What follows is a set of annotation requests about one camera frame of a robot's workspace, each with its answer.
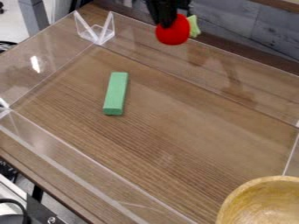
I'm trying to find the clear acrylic tray enclosure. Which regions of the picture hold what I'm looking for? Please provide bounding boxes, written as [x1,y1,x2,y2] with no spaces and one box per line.
[0,6,299,224]

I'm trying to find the red plush fruit green leaf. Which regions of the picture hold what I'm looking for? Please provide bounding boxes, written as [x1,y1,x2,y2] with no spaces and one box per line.
[155,14,202,46]

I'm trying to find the green rectangular block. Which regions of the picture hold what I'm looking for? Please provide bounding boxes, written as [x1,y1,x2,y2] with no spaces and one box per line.
[103,72,129,116]

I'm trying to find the black metal bracket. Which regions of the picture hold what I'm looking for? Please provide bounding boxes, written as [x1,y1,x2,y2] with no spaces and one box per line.
[26,196,67,224]

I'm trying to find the wooden bowl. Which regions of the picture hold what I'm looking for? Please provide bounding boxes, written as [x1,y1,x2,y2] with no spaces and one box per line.
[217,176,299,224]

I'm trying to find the black cable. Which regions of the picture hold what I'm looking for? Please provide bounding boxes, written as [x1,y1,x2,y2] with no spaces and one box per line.
[0,198,34,224]

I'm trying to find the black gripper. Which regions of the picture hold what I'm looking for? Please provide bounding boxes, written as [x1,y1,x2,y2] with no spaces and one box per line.
[146,0,193,28]

